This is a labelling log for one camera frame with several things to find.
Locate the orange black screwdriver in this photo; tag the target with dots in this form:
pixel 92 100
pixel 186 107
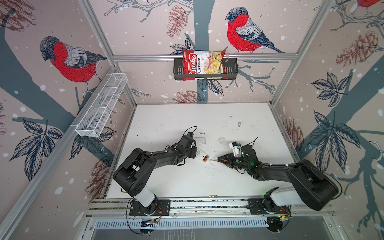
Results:
pixel 214 160

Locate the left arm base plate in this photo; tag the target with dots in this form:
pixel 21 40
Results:
pixel 156 208

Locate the aluminium frame crossbar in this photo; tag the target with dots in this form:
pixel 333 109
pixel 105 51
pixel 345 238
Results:
pixel 241 57

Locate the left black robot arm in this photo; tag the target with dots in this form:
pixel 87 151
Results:
pixel 133 174

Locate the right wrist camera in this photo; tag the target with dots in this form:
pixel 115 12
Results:
pixel 235 147

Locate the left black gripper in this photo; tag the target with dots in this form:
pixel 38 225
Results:
pixel 194 150

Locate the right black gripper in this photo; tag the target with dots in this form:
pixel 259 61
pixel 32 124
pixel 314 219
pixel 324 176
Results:
pixel 229 159

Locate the black wall basket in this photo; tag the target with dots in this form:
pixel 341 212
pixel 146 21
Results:
pixel 231 71

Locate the red cassava chips bag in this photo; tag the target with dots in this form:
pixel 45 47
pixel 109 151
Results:
pixel 203 62

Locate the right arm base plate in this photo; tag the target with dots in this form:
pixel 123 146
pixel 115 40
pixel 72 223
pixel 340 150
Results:
pixel 259 206

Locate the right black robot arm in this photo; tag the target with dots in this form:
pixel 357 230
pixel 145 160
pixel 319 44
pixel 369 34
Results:
pixel 310 186

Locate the white wire mesh shelf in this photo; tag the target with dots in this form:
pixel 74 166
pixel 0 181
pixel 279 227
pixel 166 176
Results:
pixel 97 115

